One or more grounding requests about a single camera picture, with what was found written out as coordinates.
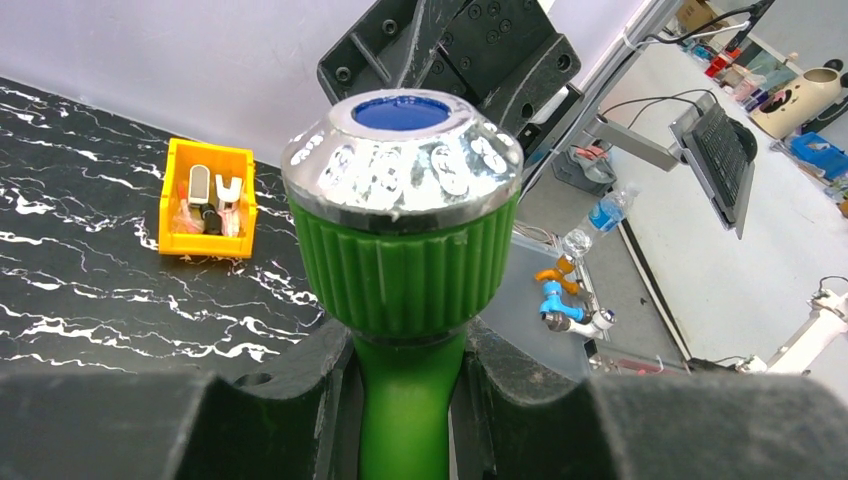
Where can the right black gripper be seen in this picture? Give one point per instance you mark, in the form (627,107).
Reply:
(503,57)

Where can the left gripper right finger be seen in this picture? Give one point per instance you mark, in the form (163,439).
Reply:
(514,418)

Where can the orange blue faucet pile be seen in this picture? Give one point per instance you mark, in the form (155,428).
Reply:
(559,310)

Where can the orange parts bin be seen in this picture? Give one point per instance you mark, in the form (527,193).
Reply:
(189,223)

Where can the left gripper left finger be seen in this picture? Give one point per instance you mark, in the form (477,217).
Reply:
(276,423)

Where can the white part in bin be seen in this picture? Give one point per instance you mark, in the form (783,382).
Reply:
(229,196)

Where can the green water faucet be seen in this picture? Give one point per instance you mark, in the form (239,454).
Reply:
(403,202)

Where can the keyboard on monitor arm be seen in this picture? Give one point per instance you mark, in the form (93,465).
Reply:
(721,152)

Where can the plastic water bottle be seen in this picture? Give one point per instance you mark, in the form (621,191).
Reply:
(605,216)

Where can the panda mug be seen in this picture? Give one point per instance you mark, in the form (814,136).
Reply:
(801,100)

